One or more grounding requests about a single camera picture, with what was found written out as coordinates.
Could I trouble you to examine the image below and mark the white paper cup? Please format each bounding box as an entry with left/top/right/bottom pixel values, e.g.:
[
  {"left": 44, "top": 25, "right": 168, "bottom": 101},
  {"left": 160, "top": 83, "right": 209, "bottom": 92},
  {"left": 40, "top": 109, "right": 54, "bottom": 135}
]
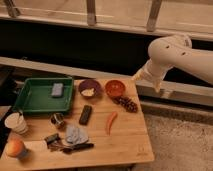
[{"left": 4, "top": 112, "right": 28, "bottom": 134}]

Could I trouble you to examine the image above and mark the grey blue sponge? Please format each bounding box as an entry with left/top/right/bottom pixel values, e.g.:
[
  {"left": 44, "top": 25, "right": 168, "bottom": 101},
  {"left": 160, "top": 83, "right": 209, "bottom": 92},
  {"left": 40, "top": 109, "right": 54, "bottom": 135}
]
[{"left": 51, "top": 83, "right": 63, "bottom": 97}]

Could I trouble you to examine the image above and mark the orange red bowl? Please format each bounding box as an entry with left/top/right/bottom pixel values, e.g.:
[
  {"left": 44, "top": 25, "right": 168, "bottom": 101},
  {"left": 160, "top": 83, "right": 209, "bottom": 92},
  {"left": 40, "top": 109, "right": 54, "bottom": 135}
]
[{"left": 105, "top": 80, "right": 126, "bottom": 98}]

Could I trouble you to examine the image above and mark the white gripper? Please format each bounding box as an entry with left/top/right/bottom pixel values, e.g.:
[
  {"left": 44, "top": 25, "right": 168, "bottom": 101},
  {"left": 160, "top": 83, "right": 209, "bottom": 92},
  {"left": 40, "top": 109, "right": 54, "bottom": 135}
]
[{"left": 131, "top": 60, "right": 171, "bottom": 93}]

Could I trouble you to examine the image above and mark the green plastic tray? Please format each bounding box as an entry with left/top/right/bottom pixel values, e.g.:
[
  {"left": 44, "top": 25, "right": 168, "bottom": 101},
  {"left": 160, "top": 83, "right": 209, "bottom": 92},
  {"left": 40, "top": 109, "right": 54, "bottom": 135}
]
[{"left": 12, "top": 78, "right": 74, "bottom": 115}]

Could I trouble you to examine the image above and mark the small dark tin can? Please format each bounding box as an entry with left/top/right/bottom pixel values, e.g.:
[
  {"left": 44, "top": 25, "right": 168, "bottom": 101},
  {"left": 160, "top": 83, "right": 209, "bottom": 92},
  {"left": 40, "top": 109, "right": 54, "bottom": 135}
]
[{"left": 51, "top": 113, "right": 65, "bottom": 129}]

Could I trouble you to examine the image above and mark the crumpled grey blue cloth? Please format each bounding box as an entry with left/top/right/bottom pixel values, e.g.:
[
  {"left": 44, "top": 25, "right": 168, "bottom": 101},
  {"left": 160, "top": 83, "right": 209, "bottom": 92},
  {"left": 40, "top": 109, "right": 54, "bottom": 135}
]
[{"left": 65, "top": 125, "right": 89, "bottom": 145}]

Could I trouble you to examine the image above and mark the black rectangular remote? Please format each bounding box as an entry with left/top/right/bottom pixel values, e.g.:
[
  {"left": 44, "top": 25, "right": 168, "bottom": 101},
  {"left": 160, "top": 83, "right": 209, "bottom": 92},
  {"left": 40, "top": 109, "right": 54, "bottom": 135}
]
[{"left": 79, "top": 105, "right": 92, "bottom": 125}]

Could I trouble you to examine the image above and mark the small black box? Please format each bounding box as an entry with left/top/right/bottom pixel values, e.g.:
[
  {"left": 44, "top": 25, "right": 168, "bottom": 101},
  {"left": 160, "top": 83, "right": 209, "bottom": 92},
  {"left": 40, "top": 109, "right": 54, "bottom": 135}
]
[{"left": 45, "top": 133, "right": 60, "bottom": 144}]

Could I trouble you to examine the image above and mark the black handled utensil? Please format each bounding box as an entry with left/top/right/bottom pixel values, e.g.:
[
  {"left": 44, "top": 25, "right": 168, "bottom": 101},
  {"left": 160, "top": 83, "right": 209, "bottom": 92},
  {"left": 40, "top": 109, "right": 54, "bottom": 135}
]
[{"left": 62, "top": 143, "right": 94, "bottom": 154}]

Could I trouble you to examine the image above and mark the orange peach fruit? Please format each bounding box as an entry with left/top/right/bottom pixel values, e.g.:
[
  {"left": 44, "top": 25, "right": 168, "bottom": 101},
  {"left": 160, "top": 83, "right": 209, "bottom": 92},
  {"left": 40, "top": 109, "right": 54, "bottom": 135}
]
[{"left": 5, "top": 139, "right": 26, "bottom": 158}]

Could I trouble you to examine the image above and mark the wooden folding table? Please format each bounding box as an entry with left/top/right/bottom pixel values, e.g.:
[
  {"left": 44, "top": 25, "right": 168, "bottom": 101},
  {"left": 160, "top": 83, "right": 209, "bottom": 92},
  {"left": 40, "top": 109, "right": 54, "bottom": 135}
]
[{"left": 0, "top": 78, "right": 155, "bottom": 171}]

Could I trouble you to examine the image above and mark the orange red pepper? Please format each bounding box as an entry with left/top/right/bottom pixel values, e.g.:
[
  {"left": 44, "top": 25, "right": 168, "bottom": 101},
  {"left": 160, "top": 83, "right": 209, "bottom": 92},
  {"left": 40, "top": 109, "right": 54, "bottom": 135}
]
[{"left": 105, "top": 112, "right": 118, "bottom": 135}]

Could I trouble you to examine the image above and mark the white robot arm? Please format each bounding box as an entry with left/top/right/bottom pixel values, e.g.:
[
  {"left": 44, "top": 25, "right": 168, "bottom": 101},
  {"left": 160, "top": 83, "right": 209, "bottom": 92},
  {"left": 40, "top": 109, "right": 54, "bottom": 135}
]
[{"left": 132, "top": 35, "right": 213, "bottom": 92}]

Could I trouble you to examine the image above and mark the purple bowl with food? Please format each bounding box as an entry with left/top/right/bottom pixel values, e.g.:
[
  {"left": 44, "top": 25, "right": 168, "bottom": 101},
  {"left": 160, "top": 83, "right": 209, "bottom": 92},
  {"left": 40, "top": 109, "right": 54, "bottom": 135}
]
[{"left": 78, "top": 79, "right": 102, "bottom": 98}]

